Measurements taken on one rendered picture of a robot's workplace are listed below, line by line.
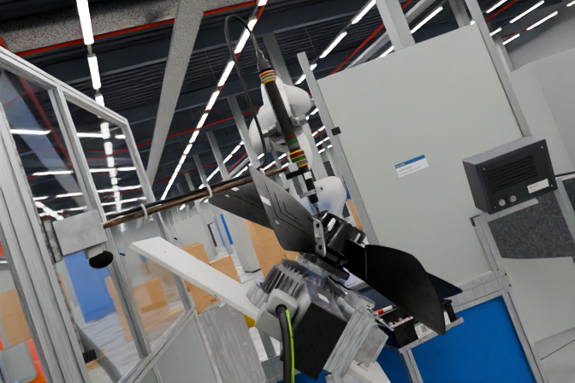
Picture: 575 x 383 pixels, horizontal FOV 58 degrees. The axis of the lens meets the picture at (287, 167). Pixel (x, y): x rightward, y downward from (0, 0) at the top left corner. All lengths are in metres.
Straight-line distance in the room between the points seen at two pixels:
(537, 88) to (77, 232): 10.32
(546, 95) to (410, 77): 7.70
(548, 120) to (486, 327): 9.24
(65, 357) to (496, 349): 1.41
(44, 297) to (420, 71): 2.80
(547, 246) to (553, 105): 7.99
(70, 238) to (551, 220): 2.52
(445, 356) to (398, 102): 1.86
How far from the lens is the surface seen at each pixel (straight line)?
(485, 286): 1.93
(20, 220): 1.11
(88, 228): 1.13
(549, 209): 3.08
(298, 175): 1.40
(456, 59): 3.55
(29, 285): 1.11
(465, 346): 1.96
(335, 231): 1.29
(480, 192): 1.90
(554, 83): 11.24
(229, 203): 1.40
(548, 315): 3.68
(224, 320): 1.29
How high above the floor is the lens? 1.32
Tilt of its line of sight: 4 degrees up
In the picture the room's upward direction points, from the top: 20 degrees counter-clockwise
